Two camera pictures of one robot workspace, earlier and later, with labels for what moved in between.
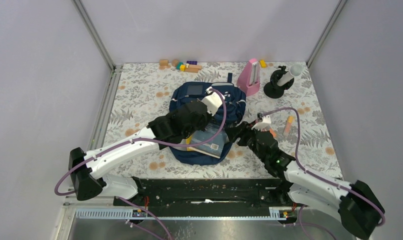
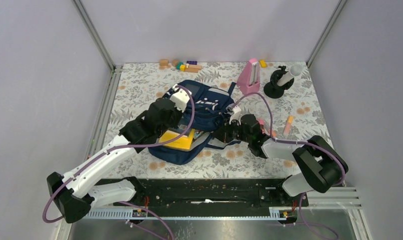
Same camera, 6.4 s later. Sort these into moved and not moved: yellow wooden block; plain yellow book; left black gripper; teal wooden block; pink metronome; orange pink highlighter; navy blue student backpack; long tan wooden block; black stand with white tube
Moved: left black gripper; navy blue student backpack; plain yellow book
Not moved: long tan wooden block; teal wooden block; yellow wooden block; black stand with white tube; pink metronome; orange pink highlighter
